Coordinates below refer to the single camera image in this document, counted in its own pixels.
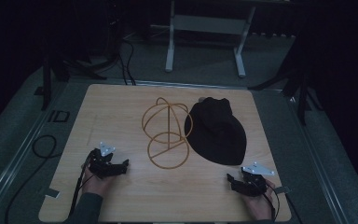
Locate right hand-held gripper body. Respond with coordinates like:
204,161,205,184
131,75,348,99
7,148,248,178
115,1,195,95
237,161,276,198

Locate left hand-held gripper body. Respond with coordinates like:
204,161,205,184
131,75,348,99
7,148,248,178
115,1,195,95
88,141,127,180

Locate person's left hand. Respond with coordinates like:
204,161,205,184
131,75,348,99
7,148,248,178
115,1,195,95
81,167,113,198

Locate person's right hand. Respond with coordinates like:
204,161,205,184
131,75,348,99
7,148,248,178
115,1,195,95
243,182,276,220

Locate grey tape piece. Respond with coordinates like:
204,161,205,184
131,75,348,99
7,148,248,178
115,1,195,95
44,189,62,200
274,186,292,195

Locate black hat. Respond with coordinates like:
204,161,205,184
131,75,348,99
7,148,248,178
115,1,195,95
184,96,248,166

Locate black tripod stand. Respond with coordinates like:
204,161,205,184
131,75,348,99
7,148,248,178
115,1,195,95
34,36,108,112
247,46,324,127

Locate white metal stand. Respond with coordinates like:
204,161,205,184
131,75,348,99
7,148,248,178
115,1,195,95
164,0,256,78

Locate right hand-held gripper cable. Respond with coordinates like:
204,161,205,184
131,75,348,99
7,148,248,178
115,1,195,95
260,182,282,220

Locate hand-held gripper cable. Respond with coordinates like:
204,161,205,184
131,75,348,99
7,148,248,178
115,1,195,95
68,154,91,217
260,182,282,220

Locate left hand-held gripper cable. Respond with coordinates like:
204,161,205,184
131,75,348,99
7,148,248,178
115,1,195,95
68,154,91,217

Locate golden wire hat stand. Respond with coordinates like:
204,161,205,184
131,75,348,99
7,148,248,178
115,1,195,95
141,97,194,170

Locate black floor cable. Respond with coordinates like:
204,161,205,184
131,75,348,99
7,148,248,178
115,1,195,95
4,134,59,224

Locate black hanging cables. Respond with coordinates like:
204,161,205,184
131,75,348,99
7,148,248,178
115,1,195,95
117,36,137,87

